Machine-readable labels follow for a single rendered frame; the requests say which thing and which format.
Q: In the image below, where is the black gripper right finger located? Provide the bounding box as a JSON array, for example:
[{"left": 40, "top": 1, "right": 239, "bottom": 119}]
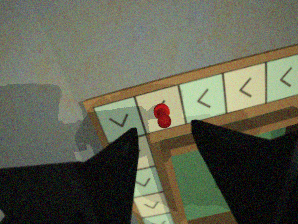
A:
[{"left": 191, "top": 120, "right": 298, "bottom": 224}]

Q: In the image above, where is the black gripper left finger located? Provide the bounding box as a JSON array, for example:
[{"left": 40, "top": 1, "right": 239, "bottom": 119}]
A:
[{"left": 0, "top": 127, "right": 139, "bottom": 224}]

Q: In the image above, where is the red game pawn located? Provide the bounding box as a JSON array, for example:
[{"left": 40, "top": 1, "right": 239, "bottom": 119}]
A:
[{"left": 154, "top": 103, "right": 171, "bottom": 128}]

